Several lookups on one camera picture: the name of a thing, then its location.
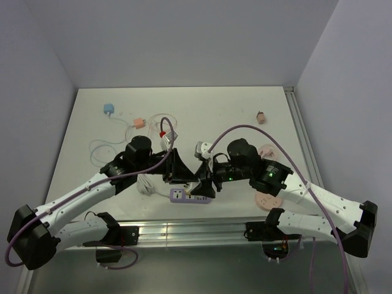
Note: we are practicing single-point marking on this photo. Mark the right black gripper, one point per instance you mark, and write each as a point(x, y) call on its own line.
point(204, 187)

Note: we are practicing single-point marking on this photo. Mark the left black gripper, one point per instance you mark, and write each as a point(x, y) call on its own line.
point(176, 173)

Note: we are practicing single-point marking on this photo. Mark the purple power strip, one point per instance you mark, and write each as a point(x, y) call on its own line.
point(178, 195)

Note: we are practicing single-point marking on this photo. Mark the brown pink plug adapter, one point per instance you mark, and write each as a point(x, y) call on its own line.
point(261, 118)

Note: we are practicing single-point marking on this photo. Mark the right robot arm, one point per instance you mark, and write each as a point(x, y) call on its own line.
point(332, 217)

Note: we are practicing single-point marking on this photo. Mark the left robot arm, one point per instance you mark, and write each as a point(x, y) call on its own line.
point(36, 235)

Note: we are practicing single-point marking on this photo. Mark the blue plug adapter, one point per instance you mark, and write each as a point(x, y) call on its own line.
point(108, 109)

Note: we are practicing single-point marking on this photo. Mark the round pink power socket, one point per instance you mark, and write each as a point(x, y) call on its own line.
point(267, 202)

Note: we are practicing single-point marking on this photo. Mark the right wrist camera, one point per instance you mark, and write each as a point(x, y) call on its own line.
point(202, 150)

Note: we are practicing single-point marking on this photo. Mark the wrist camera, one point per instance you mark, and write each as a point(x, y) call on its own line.
point(167, 138)
point(202, 150)

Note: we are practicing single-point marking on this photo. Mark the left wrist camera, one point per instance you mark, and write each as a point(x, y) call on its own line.
point(167, 138)

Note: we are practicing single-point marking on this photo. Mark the aluminium front rail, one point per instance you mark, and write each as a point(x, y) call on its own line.
point(203, 232)

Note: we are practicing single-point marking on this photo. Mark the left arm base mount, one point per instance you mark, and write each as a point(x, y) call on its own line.
point(116, 245)

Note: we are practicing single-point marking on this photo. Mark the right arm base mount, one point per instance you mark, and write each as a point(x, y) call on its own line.
point(276, 245)

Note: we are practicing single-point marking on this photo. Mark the aluminium side rail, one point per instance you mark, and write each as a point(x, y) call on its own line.
point(306, 147)

